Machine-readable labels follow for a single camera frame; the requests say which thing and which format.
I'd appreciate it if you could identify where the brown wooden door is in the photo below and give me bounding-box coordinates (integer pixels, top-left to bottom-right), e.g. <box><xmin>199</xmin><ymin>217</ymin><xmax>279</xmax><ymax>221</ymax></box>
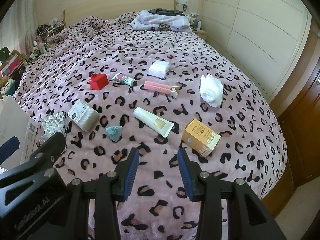
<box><xmin>275</xmin><ymin>27</ymin><xmax>320</xmax><ymax>188</ymax></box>

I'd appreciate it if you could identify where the dark blue case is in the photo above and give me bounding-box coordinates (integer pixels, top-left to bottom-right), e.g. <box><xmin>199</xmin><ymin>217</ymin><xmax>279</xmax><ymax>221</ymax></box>
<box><xmin>0</xmin><ymin>135</ymin><xmax>20</xmax><ymax>159</ymax></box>

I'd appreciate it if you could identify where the cluttered cosmetics shelf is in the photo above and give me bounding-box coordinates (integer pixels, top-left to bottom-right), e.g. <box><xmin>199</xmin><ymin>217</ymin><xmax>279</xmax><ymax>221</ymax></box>
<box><xmin>36</xmin><ymin>19</ymin><xmax>66</xmax><ymax>53</ymax></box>

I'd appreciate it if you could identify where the pink razor pack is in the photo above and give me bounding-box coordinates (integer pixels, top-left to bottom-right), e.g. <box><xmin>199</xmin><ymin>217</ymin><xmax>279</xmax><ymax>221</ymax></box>
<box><xmin>144</xmin><ymin>80</ymin><xmax>181</xmax><ymax>97</ymax></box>

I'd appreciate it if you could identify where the orange cardboard box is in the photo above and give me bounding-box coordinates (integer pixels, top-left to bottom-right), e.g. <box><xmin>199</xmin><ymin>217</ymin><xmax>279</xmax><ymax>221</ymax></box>
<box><xmin>184</xmin><ymin>119</ymin><xmax>222</xmax><ymax>158</ymax></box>

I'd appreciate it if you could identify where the white rolled cloth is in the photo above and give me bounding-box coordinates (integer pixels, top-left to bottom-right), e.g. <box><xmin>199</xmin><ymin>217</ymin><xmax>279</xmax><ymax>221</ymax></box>
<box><xmin>199</xmin><ymin>75</ymin><xmax>224</xmax><ymax>108</ymax></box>

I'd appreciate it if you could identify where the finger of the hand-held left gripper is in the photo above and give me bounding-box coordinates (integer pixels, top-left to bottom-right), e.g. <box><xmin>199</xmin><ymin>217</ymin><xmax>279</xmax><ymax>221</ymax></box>
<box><xmin>0</xmin><ymin>132</ymin><xmax>67</xmax><ymax>180</ymax></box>

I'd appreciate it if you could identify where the silver crinkled foil packet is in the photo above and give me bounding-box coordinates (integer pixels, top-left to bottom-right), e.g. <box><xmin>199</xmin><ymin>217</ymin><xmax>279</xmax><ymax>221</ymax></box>
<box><xmin>40</xmin><ymin>112</ymin><xmax>67</xmax><ymax>140</ymax></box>

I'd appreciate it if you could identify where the pink leopard print blanket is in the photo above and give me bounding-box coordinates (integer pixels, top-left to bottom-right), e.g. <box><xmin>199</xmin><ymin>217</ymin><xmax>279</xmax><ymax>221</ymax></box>
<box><xmin>12</xmin><ymin>12</ymin><xmax>288</xmax><ymax>240</ymax></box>

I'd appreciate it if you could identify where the dark green cap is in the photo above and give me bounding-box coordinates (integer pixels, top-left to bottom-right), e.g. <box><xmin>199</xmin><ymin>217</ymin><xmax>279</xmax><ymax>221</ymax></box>
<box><xmin>0</xmin><ymin>46</ymin><xmax>12</xmax><ymax>60</ymax></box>

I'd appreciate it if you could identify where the beige wooden headboard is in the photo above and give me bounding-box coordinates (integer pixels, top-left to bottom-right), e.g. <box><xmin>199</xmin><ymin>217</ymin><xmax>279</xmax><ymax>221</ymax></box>
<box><xmin>63</xmin><ymin>0</ymin><xmax>178</xmax><ymax>28</ymax></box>

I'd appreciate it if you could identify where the floral hand cream tube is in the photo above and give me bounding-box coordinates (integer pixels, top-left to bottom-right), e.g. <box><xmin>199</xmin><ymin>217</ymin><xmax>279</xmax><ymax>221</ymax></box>
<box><xmin>111</xmin><ymin>73</ymin><xmax>138</xmax><ymax>87</ymax></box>

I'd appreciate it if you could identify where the white tissue pack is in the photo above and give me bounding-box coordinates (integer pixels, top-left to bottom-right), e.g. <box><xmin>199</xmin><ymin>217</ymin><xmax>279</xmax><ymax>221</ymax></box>
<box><xmin>148</xmin><ymin>60</ymin><xmax>172</xmax><ymax>78</ymax></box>

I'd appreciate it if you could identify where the teal storage box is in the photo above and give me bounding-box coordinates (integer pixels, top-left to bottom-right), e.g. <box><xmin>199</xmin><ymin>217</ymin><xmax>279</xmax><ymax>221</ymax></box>
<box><xmin>5</xmin><ymin>85</ymin><xmax>18</xmax><ymax>97</ymax></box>

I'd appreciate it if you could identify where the red paper box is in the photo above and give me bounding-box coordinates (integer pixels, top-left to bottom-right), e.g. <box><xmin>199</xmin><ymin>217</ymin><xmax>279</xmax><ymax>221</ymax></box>
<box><xmin>88</xmin><ymin>73</ymin><xmax>109</xmax><ymax>90</ymax></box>

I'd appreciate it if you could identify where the teal triangular sponge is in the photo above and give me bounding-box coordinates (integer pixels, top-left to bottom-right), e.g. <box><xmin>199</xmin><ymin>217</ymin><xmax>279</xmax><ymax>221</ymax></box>
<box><xmin>105</xmin><ymin>125</ymin><xmax>124</xmax><ymax>142</ymax></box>

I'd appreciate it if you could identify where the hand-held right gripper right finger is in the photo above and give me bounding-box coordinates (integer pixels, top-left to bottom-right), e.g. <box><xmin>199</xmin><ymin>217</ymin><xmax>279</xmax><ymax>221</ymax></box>
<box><xmin>177</xmin><ymin>147</ymin><xmax>287</xmax><ymax>240</ymax></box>

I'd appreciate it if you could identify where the white cream tube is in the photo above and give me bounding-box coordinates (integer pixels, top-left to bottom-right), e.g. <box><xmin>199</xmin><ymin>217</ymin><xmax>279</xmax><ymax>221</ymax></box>
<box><xmin>133</xmin><ymin>107</ymin><xmax>175</xmax><ymax>138</ymax></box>

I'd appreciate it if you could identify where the pink storage box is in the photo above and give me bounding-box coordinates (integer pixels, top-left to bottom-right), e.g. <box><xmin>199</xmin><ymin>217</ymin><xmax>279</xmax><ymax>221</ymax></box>
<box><xmin>0</xmin><ymin>56</ymin><xmax>20</xmax><ymax>77</ymax></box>

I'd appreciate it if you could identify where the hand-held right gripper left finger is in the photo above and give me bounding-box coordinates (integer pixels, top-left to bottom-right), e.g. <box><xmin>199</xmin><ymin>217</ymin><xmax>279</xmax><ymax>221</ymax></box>
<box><xmin>65</xmin><ymin>147</ymin><xmax>140</xmax><ymax>240</ymax></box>

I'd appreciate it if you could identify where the dark grey folded garment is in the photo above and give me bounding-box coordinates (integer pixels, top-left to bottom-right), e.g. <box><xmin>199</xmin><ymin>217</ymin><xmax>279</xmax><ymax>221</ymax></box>
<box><xmin>148</xmin><ymin>8</ymin><xmax>184</xmax><ymax>16</ymax></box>

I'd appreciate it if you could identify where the cotton pads pack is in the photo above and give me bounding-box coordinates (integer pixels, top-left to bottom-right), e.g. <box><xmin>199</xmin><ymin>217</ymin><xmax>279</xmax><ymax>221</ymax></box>
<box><xmin>67</xmin><ymin>99</ymin><xmax>100</xmax><ymax>132</ymax></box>

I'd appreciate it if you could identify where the wooden nightstand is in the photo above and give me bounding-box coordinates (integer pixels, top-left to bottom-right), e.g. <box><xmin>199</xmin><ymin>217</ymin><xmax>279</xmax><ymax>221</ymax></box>
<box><xmin>191</xmin><ymin>29</ymin><xmax>208</xmax><ymax>40</ymax></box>

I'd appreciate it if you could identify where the lavender clothes pile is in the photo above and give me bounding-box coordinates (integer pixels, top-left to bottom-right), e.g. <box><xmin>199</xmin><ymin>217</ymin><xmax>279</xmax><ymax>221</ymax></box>
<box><xmin>129</xmin><ymin>9</ymin><xmax>193</xmax><ymax>33</ymax></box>

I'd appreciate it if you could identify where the cream wardrobe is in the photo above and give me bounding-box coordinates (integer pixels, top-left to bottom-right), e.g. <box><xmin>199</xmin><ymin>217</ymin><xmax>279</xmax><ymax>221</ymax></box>
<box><xmin>201</xmin><ymin>0</ymin><xmax>313</xmax><ymax>105</ymax></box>

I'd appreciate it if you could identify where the white cardboard box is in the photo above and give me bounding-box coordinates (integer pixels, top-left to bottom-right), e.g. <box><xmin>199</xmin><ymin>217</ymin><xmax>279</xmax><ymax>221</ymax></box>
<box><xmin>0</xmin><ymin>95</ymin><xmax>39</xmax><ymax>173</ymax></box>

